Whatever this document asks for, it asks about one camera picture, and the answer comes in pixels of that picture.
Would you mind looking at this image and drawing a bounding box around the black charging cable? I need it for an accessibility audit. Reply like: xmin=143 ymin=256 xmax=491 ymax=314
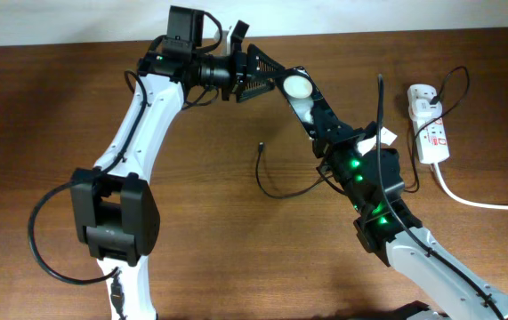
xmin=254 ymin=66 xmax=471 ymax=200

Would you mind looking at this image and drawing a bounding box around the white USB charger adapter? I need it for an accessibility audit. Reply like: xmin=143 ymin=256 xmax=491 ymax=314
xmin=408 ymin=95 xmax=443 ymax=121

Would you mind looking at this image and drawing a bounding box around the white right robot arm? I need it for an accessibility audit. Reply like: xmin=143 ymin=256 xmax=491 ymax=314
xmin=310 ymin=124 xmax=508 ymax=319

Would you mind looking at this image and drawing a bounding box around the white power strip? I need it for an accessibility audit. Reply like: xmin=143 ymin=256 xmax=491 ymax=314
xmin=407 ymin=84 xmax=450 ymax=164

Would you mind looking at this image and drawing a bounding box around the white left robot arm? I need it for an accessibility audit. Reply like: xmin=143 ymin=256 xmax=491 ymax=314
xmin=70 ymin=6 xmax=283 ymax=319

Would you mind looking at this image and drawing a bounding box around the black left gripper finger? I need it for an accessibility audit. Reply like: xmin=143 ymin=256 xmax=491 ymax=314
xmin=247 ymin=44 xmax=285 ymax=78
xmin=235 ymin=79 xmax=275 ymax=103

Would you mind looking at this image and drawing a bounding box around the black Galaxy smartphone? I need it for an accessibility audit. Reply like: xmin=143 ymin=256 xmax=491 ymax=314
xmin=275 ymin=67 xmax=336 ymax=140

